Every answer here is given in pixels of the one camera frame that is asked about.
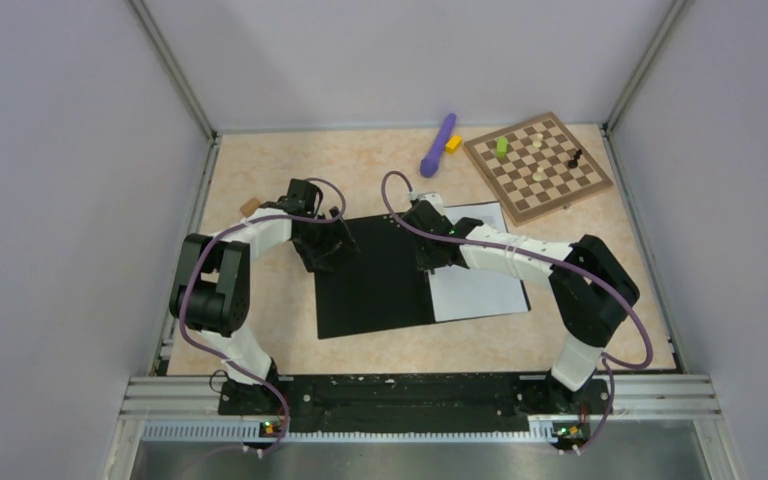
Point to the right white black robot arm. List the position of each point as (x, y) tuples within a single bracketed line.
[(594, 294)]

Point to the yellow block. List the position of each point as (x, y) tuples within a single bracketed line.
[(453, 144)]

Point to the purple cylindrical handle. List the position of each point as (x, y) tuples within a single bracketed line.
[(429, 164)]

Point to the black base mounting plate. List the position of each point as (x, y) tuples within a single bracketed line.
[(453, 403)]

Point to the black chess piece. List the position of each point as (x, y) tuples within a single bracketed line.
[(574, 161)]

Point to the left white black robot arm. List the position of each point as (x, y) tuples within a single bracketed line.
[(211, 294)]

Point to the white printed paper stack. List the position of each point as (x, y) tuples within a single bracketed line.
[(460, 294)]

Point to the wooden chessboard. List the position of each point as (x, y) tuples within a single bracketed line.
[(510, 178)]

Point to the teal folder black inside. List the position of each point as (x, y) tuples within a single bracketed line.
[(377, 290)]

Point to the aluminium front rail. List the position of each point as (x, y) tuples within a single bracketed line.
[(186, 409)]

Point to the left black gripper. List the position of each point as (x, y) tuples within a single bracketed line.
[(337, 239)]

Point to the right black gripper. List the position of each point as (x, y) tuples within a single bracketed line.
[(424, 263)]

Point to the green block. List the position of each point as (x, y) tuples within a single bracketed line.
[(501, 146)]

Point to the white chess piece lower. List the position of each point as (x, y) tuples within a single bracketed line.
[(539, 175)]

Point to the small brown wooden block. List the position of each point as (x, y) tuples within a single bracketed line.
[(249, 207)]

